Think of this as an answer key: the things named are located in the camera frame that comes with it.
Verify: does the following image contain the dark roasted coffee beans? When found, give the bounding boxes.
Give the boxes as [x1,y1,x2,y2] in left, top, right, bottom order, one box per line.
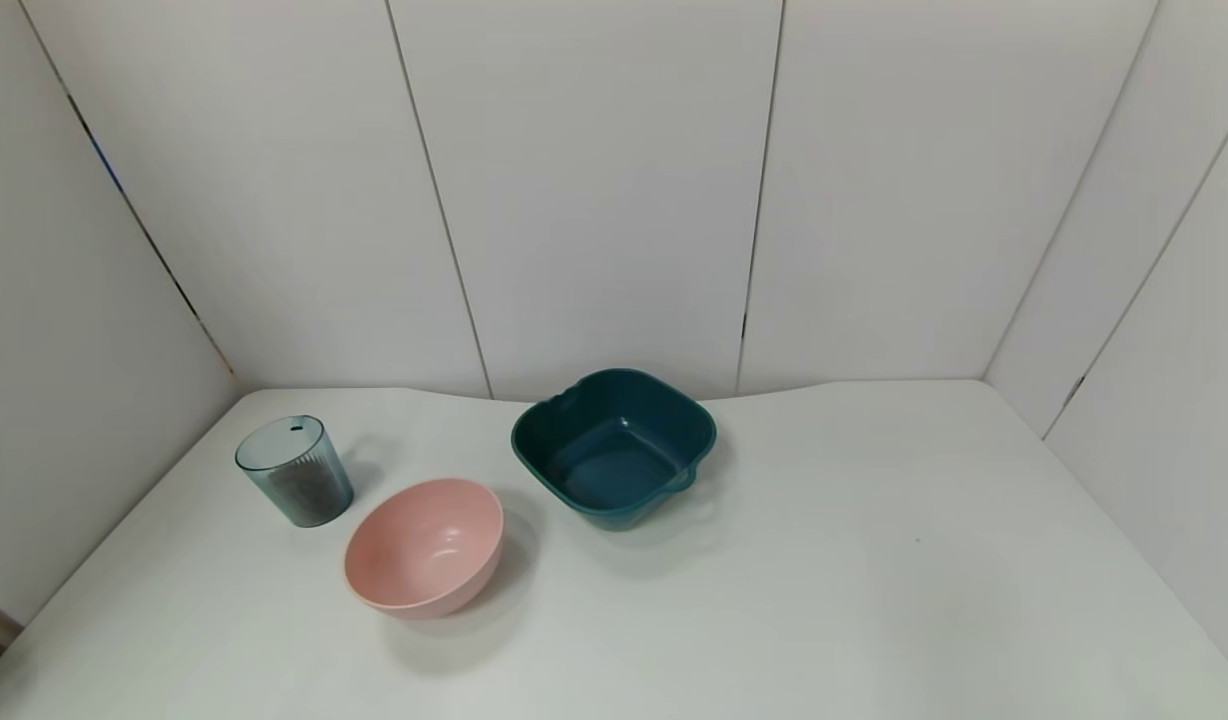
[266,456,343,525]

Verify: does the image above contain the transparent blue ribbed plastic cup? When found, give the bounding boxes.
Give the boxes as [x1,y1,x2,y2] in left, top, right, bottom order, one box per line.
[235,415,355,528]

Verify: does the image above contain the dark teal square bowl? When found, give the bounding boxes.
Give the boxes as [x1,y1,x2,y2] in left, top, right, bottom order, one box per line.
[510,367,719,532]

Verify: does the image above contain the pink round bowl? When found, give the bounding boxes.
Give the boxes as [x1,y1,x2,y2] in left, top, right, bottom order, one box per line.
[343,478,505,620]

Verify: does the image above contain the blue tape strip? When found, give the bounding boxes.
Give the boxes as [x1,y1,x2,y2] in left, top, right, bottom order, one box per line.
[87,133,125,198]

